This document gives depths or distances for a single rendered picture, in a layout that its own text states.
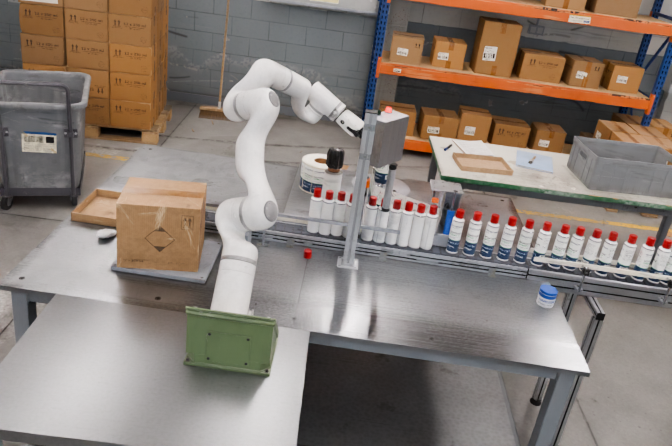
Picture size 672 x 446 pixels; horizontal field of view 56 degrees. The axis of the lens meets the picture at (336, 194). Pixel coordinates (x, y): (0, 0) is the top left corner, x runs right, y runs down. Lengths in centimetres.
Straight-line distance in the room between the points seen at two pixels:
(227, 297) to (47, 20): 428
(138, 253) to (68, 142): 225
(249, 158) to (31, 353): 91
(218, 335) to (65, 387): 45
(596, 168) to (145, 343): 294
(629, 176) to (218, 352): 298
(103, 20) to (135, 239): 361
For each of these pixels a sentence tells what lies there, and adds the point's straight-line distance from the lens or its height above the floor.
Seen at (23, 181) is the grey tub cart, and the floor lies 23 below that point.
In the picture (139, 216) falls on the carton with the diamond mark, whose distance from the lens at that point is 241.
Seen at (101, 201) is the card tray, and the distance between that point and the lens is 307.
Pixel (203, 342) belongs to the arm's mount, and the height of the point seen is 92.
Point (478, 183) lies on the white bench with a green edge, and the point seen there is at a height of 78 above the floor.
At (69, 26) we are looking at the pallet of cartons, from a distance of 596.
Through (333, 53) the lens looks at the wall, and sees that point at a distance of 703.
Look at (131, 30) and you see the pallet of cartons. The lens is 582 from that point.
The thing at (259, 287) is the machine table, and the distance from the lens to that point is 246.
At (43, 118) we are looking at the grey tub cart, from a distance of 459.
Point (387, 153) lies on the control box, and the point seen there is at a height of 134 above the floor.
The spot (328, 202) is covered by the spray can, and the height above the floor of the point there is 104.
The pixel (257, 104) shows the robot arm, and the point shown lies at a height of 154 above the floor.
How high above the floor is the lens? 217
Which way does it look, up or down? 24 degrees down
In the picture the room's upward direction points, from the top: 8 degrees clockwise
